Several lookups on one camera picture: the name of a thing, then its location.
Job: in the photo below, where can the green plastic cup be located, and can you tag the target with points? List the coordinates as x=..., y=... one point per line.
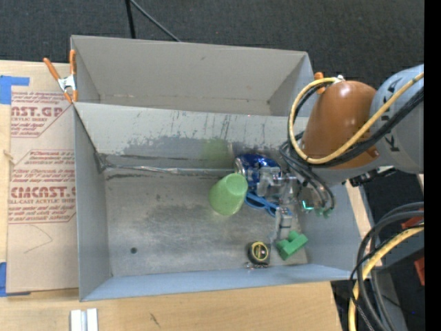
x=227, y=195

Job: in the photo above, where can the green angular block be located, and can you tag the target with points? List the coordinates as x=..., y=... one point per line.
x=289, y=247

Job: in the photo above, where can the brown cardboard board red print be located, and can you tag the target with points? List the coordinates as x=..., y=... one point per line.
x=41, y=240

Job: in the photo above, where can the grey metal bin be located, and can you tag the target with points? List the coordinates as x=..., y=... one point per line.
x=165, y=219

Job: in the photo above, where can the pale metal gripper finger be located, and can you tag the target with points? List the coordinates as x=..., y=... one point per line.
x=267, y=185
x=283, y=221

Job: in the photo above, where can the black and yellow tape measure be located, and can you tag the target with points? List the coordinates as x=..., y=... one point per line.
x=259, y=252

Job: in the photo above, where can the blue crushed can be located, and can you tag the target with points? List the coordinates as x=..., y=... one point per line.
x=253, y=162

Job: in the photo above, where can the blue sunglasses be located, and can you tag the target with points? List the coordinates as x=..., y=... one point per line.
x=257, y=202

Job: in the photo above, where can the black cylinder on white bracket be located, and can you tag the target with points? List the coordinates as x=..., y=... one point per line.
x=361, y=178

